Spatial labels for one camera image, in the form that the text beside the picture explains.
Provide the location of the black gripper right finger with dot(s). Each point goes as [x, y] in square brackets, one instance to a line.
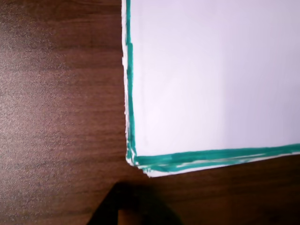
[145, 208]

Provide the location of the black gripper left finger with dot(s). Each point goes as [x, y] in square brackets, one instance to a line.
[105, 211]

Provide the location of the white paper sheet green border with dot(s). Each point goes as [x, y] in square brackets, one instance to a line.
[206, 82]

